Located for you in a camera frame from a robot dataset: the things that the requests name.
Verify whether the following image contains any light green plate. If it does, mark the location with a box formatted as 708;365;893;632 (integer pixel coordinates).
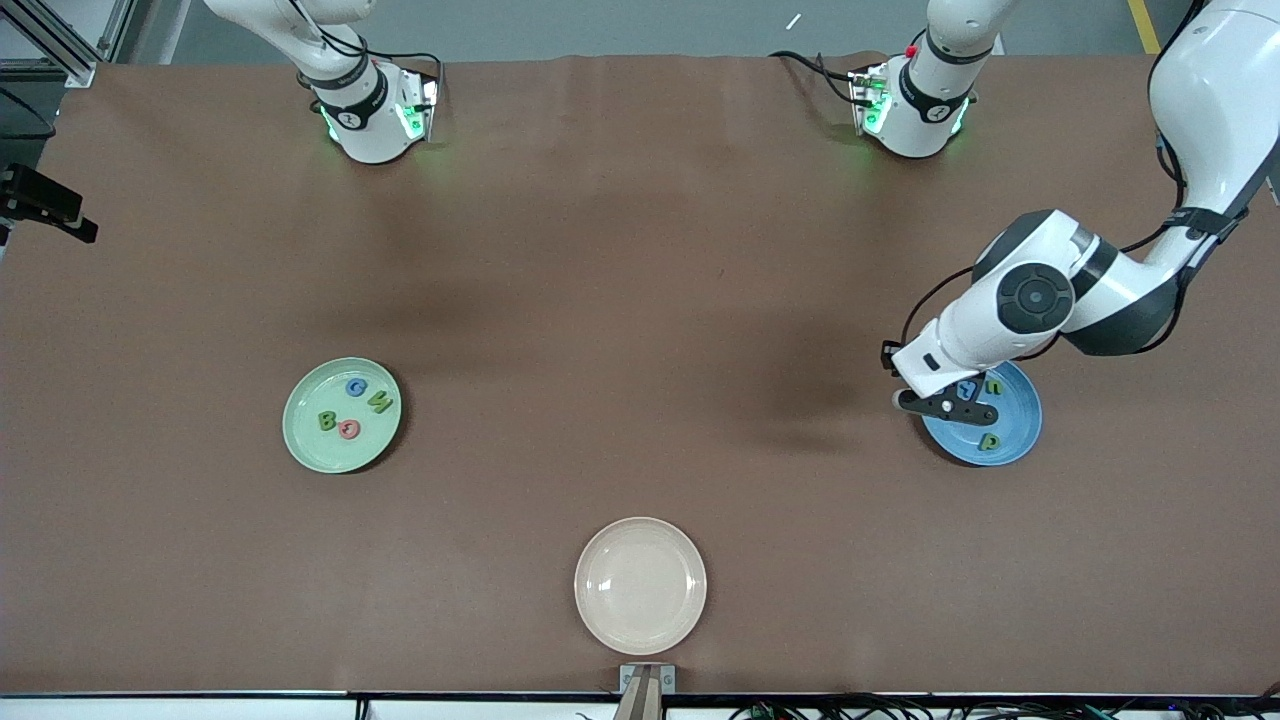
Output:
283;357;403;475

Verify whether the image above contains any aluminium frame profile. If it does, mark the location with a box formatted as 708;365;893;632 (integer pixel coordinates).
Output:
0;0;131;89

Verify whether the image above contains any black base cable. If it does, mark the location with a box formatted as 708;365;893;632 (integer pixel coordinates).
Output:
770;48;861;106

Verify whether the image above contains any black cable bundle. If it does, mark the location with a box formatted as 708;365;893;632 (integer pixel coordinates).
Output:
730;692;1280;720

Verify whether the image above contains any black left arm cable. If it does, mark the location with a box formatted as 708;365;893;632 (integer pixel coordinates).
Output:
900;0;1211;351

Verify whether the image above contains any cream plate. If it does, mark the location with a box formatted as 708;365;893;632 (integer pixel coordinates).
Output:
574;516;708;657

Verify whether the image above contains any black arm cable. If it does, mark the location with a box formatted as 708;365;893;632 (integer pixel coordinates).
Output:
900;0;1211;351
0;85;59;141

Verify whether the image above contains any brown angled bar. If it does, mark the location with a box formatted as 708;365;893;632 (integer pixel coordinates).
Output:
612;668;669;720

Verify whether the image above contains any blue plate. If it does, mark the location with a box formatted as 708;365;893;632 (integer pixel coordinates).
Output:
918;358;1043;467

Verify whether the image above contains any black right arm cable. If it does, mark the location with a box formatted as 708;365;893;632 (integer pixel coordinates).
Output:
0;85;59;141

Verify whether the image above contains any brown table cover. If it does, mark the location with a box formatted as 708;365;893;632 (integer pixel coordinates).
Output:
0;52;1280;697

